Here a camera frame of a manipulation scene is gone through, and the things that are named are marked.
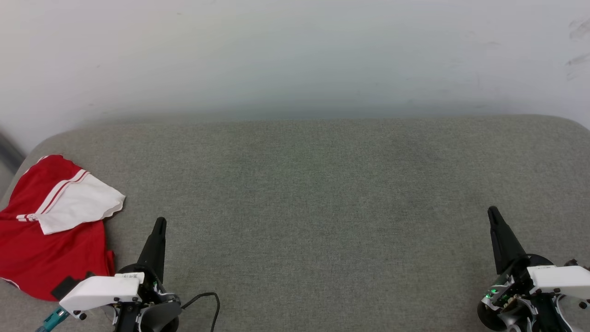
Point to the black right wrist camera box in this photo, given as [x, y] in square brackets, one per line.
[491, 316]

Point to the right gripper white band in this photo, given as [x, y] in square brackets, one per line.
[557, 279]

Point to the red shirt with white sleeves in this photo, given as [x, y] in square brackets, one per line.
[41, 258]

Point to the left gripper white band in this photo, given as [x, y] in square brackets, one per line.
[99, 290]

